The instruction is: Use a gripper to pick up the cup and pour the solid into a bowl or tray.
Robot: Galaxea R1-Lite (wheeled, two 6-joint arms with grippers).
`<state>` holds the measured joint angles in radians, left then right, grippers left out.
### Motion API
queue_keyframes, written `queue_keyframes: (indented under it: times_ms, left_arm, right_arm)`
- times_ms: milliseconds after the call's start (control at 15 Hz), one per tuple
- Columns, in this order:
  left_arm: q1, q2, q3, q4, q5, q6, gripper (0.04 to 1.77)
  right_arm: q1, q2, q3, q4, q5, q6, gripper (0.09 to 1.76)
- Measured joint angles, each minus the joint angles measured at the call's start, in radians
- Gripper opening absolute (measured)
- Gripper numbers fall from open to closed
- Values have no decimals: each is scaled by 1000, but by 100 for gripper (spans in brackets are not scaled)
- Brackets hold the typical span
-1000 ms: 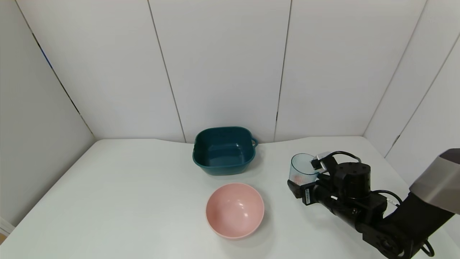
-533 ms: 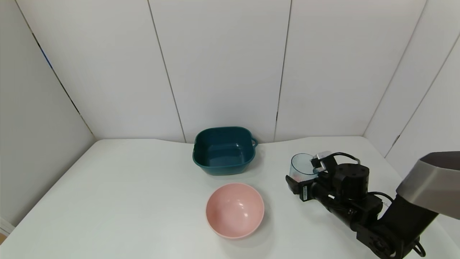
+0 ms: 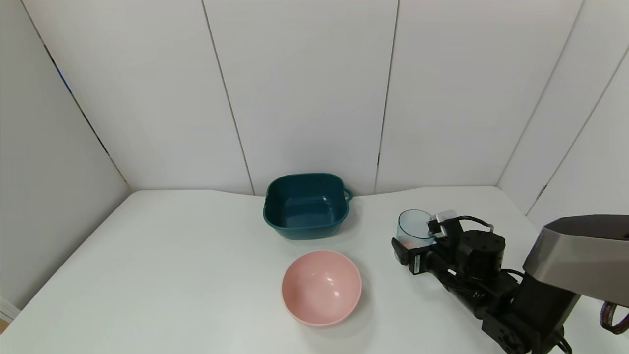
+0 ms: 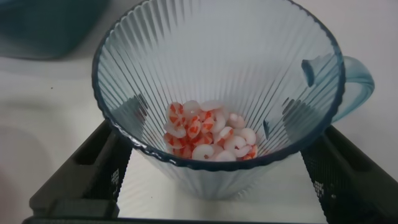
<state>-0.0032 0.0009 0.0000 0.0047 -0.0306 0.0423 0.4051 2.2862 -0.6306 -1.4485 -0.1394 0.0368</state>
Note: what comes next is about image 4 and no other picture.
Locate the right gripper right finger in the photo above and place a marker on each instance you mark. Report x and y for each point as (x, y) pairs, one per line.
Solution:
(357, 186)

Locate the pink white shrimp pieces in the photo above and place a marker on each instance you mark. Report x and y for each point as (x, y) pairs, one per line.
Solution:
(211, 133)

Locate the clear blue ribbed cup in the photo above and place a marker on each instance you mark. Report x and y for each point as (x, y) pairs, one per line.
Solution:
(217, 56)

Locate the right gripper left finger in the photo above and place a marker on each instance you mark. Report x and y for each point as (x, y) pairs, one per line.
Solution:
(77, 183)

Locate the dark teal square basin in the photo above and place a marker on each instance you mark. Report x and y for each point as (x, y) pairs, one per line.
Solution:
(46, 28)

